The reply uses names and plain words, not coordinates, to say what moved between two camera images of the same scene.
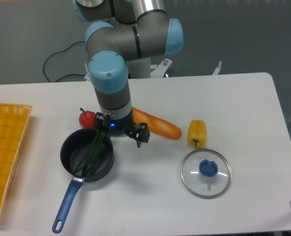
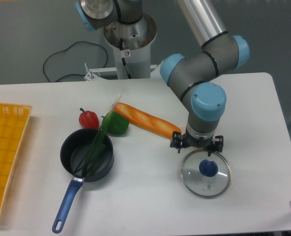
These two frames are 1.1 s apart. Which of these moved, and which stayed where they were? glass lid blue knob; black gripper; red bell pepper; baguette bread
Moved: black gripper
Stayed: red bell pepper; baguette bread; glass lid blue knob
